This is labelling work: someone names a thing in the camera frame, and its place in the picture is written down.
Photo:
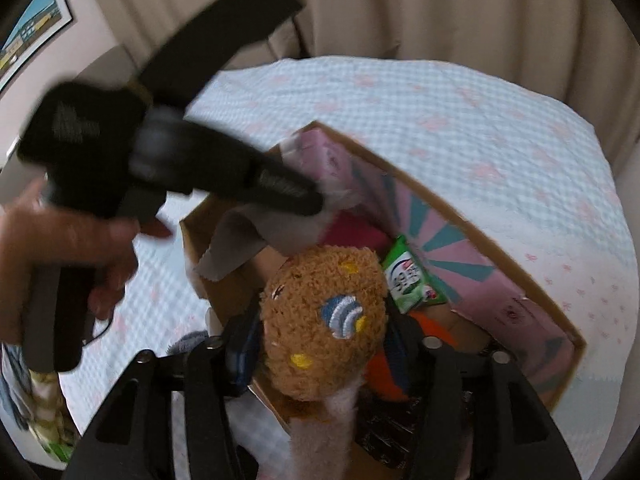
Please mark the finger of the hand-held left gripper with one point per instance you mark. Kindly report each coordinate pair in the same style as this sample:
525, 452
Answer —
287, 185
220, 35

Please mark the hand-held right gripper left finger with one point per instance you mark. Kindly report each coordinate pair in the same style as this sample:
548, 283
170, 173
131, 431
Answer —
241, 360

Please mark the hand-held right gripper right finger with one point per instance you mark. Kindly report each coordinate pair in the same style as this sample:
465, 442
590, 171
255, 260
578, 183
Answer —
400, 360

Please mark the orange plush ball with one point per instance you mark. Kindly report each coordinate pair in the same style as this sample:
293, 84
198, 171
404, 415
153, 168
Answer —
385, 380

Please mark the white cloth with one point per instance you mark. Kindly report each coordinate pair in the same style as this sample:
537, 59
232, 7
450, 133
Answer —
235, 245

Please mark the brown plush toy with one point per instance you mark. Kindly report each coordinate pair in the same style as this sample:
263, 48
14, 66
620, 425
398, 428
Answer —
325, 320

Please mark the green tissue packet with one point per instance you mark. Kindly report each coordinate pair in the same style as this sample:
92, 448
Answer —
410, 275

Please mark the pink printed cardboard box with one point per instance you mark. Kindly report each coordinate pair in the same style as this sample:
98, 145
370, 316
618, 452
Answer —
480, 280

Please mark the person's left hand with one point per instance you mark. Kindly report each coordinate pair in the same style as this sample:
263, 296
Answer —
30, 235

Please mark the grey sock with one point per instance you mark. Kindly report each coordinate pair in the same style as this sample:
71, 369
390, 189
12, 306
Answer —
187, 342

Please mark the beige headboard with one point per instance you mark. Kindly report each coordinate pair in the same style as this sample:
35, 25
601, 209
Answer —
115, 62

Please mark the yellow green patterned fabric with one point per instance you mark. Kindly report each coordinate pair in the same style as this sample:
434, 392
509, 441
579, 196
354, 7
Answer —
42, 410

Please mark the light checked printed blanket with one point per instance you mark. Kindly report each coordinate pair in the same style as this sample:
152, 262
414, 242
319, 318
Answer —
500, 135

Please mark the beige pleated curtain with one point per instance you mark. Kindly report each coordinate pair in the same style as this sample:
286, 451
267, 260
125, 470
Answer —
450, 10

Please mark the framed wall picture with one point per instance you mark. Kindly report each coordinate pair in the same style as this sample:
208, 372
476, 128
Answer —
35, 25

